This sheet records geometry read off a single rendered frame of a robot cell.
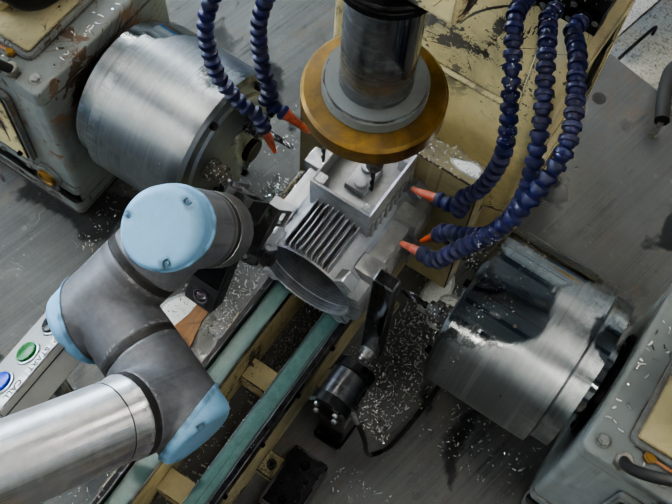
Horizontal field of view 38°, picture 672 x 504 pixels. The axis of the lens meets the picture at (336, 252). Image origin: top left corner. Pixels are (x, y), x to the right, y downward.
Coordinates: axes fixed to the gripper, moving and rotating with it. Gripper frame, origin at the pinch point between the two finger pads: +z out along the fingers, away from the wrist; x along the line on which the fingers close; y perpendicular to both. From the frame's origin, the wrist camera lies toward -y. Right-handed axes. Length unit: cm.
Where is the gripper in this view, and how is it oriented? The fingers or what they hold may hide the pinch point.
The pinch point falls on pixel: (263, 245)
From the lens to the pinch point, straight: 136.6
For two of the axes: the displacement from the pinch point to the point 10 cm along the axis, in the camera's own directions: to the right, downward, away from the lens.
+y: 5.1, -8.5, -1.3
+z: 2.4, 0.0, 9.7
